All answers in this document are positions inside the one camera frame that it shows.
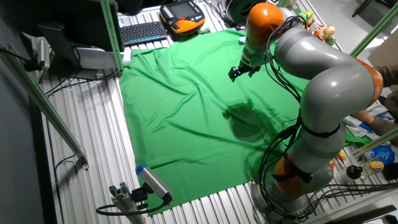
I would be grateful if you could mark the orange black teach pendant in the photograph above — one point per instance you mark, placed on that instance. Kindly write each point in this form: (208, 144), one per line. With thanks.
(182, 17)

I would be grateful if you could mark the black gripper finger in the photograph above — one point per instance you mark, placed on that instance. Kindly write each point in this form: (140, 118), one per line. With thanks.
(255, 71)
(232, 74)

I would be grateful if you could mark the black computer keyboard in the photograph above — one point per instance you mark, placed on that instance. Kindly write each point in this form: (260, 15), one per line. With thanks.
(143, 32)

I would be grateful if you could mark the black computer monitor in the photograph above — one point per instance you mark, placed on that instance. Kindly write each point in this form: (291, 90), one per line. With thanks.
(84, 21)

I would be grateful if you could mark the colourful plastic toy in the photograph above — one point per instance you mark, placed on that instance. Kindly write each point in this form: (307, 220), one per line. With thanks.
(306, 18)

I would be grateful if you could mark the small red yellow toys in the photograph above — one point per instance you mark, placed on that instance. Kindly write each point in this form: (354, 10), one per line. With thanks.
(339, 157)

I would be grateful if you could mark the green frame beam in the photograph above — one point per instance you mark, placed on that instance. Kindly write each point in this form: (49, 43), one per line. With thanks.
(43, 102)
(377, 141)

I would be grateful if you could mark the grey monitor base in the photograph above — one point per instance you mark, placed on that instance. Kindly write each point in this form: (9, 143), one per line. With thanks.
(96, 58)

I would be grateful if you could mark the clear bottle with black cap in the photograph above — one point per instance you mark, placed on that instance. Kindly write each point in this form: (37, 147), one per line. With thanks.
(349, 173)

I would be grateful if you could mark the white blue cloth pile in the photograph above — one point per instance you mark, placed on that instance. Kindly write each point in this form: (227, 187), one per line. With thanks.
(360, 129)

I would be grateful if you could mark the jar with yellow green lid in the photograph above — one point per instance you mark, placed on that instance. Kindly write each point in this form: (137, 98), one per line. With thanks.
(374, 165)

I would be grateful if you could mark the silver cylinder device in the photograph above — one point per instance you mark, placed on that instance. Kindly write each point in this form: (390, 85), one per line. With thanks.
(43, 53)

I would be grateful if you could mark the yellow doll toy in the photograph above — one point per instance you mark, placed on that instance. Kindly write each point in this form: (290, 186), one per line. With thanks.
(326, 33)

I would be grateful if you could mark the person's bare hand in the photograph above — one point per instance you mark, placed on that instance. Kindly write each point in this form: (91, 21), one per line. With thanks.
(363, 116)

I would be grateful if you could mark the white rounded object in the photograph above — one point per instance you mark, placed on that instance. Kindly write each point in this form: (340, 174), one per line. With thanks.
(204, 30)

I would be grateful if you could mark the brown sleeved forearm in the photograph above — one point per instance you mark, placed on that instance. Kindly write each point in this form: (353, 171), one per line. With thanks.
(384, 126)

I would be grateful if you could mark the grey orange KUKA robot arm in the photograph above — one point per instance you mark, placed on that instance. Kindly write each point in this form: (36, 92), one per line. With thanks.
(335, 84)

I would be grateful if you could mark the green frame post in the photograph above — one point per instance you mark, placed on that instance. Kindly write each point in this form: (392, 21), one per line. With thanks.
(373, 31)
(112, 34)

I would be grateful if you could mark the aluminium profile camera mount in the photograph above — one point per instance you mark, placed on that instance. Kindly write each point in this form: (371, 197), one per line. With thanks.
(126, 202)

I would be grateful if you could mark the black sleeved forearm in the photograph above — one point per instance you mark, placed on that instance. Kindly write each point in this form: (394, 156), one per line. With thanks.
(136, 6)

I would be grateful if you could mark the black round device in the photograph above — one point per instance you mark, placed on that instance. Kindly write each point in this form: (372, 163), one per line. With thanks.
(237, 11)

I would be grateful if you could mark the green cloth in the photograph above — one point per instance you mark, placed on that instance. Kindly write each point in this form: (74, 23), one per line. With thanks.
(186, 118)

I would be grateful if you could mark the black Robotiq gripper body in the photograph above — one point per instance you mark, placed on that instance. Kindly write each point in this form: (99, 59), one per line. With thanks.
(247, 67)

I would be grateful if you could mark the blue plastic bag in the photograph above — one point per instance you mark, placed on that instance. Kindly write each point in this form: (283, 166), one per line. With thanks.
(381, 154)

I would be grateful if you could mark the brown cardboard sheet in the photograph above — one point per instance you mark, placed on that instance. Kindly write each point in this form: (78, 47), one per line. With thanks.
(385, 53)

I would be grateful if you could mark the silver camera with blue end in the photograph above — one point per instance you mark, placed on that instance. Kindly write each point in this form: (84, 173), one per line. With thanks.
(153, 182)

